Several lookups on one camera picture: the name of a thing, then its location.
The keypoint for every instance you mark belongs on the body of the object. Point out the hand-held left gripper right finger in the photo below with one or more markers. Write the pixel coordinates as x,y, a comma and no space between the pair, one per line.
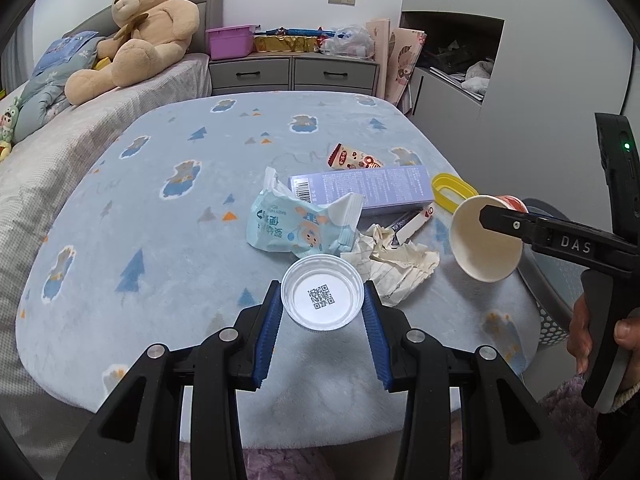
376,345

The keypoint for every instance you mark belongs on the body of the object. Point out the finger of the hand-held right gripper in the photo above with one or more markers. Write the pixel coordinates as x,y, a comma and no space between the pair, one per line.
505,222

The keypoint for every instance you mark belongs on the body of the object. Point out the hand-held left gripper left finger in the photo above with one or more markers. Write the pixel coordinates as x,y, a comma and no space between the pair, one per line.
270,340

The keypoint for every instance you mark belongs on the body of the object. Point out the white red paper cup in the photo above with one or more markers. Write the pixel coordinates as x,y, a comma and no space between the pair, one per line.
480,252

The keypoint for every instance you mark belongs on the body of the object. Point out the white lined paper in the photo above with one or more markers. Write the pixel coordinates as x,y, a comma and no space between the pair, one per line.
395,285

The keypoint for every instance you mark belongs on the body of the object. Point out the clear round plastic lid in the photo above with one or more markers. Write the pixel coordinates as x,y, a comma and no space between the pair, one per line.
322,297

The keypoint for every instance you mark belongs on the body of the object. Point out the grey perforated plastic basket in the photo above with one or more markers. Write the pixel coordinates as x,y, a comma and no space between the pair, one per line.
550,305

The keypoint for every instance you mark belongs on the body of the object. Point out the blue wet wipes packet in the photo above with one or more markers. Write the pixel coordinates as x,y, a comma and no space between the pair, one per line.
295,225

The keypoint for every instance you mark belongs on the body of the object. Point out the purple cardboard box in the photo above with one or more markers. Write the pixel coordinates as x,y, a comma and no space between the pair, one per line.
370,185

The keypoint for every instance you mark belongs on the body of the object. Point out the red white snack wrapper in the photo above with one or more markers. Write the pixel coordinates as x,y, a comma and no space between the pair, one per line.
345,156

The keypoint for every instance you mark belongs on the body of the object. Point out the person's right hand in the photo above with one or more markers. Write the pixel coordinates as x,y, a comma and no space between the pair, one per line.
579,335

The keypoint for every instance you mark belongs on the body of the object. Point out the white cloth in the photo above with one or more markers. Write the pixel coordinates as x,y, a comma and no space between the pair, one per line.
477,77

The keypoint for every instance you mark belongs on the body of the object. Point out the white wardrobe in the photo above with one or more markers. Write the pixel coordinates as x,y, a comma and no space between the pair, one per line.
550,60

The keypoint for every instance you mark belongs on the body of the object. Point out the blue printed blanket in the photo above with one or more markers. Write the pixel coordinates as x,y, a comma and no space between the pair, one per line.
150,210

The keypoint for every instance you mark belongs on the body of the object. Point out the dark cloth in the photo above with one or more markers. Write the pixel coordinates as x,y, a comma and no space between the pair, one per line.
447,55

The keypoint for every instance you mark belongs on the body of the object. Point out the pink cartoon printed board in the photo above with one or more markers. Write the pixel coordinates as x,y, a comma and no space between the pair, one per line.
407,65

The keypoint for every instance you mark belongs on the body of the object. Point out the pale pink flat board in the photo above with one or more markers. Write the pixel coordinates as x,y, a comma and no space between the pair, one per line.
377,55

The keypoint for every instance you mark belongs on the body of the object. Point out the clear plastic bag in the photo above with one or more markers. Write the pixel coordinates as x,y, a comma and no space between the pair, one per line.
350,40

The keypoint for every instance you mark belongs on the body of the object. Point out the grey drawer nightstand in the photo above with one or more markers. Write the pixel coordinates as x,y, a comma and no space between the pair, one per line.
250,77

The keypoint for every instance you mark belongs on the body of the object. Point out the pink bed sheet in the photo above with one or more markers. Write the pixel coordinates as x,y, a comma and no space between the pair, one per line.
60,160

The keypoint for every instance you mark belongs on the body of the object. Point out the gold gift box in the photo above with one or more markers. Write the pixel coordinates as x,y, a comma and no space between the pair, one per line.
285,44

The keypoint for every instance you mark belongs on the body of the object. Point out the blue red long packet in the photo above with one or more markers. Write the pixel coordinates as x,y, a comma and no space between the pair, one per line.
295,31

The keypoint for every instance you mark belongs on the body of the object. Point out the purple plastic basin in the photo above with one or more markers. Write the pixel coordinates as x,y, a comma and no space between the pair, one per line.
230,42

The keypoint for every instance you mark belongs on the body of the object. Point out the beige teddy bear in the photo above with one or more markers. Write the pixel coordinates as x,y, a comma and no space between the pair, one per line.
145,35

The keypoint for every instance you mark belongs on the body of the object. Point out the blue floral quilt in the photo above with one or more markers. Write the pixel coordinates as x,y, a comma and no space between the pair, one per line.
40,100

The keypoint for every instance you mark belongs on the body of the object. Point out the small green plush toy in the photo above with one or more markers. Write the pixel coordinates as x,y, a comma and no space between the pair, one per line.
9,120

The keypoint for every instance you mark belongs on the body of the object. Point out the blue printed pillow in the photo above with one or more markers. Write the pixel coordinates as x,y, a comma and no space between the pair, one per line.
65,55

